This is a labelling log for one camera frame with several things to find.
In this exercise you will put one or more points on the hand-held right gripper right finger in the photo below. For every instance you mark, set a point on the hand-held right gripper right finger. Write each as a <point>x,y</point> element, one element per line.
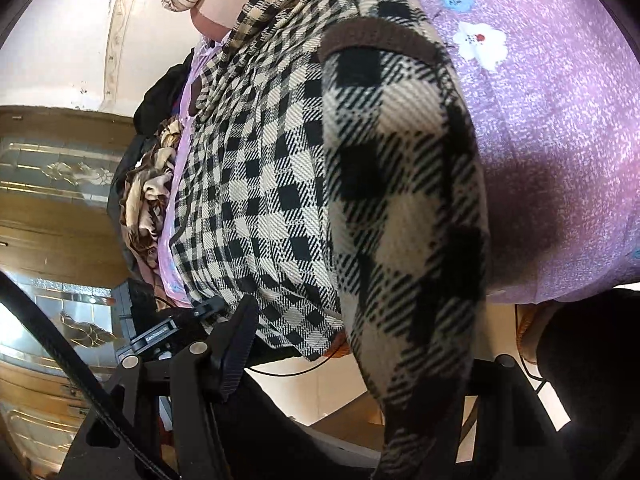
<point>505,400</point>

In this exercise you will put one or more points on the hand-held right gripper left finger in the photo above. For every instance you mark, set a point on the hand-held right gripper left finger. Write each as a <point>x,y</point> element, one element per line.
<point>237,350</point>

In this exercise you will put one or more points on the black and cream plaid coat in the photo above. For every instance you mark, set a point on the black and cream plaid coat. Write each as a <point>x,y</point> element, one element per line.
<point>300,185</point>

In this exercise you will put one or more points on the orange object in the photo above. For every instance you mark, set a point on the orange object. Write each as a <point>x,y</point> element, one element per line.
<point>530,330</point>

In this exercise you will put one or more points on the dark cloth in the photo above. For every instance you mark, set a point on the dark cloth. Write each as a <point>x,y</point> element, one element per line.
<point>595,370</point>
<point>280,425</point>

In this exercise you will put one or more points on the pink satin cloth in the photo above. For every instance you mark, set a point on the pink satin cloth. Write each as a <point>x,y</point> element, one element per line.
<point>170,240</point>

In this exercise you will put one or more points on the brown patterned scarf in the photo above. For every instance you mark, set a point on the brown patterned scarf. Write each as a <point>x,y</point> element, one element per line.
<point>145,195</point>

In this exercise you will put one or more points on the wooden door with glass panels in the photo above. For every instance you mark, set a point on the wooden door with glass panels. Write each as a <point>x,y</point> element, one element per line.
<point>50,240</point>

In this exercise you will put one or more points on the black cloth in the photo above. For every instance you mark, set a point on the black cloth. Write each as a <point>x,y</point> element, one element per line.
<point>160,95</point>

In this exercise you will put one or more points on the purple floral bed sheet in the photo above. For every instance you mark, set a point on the purple floral bed sheet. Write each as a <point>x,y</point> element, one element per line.
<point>550,135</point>

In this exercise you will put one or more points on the pink cushion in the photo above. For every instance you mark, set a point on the pink cushion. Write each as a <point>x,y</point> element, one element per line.
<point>215,15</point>

